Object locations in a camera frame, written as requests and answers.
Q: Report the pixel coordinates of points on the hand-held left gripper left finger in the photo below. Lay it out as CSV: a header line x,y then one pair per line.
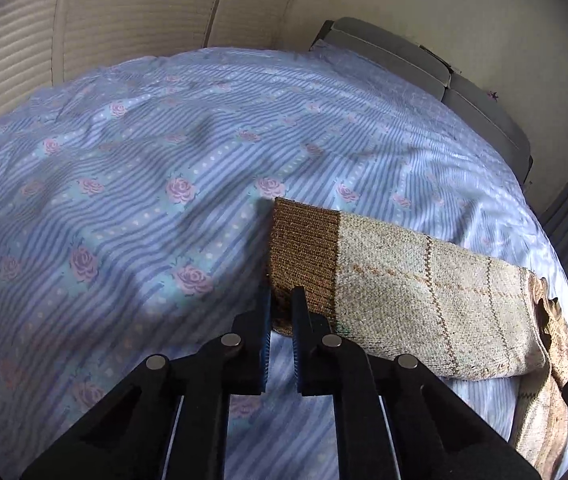
x,y
265,355

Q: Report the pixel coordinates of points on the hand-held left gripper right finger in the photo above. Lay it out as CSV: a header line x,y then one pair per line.
x,y
298,360

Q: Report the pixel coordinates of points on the brown beige knit sweater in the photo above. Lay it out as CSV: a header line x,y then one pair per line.
x,y
414,285

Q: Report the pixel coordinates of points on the blue floral bed sheet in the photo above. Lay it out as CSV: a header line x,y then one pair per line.
x,y
128,200

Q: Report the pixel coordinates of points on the cream ribbed wardrobe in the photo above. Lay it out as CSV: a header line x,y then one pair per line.
x,y
113,15

